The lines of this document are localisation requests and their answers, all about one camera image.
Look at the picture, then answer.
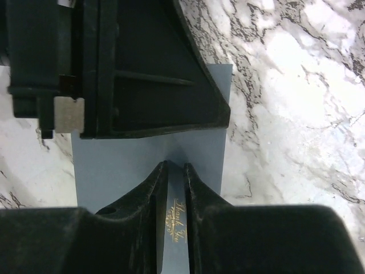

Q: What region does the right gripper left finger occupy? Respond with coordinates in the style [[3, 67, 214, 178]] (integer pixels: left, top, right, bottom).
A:
[[1, 162, 168, 273]]

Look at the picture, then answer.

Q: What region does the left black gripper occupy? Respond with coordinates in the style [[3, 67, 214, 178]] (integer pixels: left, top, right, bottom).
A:
[[5, 1, 85, 139]]

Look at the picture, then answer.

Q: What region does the grey blue envelope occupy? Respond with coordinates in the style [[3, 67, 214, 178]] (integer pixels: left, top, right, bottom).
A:
[[70, 64, 233, 274]]

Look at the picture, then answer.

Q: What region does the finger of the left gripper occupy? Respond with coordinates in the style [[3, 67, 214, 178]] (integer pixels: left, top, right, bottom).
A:
[[79, 1, 230, 139]]

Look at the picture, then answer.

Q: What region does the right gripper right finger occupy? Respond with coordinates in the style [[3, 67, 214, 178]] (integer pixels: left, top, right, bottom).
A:
[[184, 163, 364, 273]]

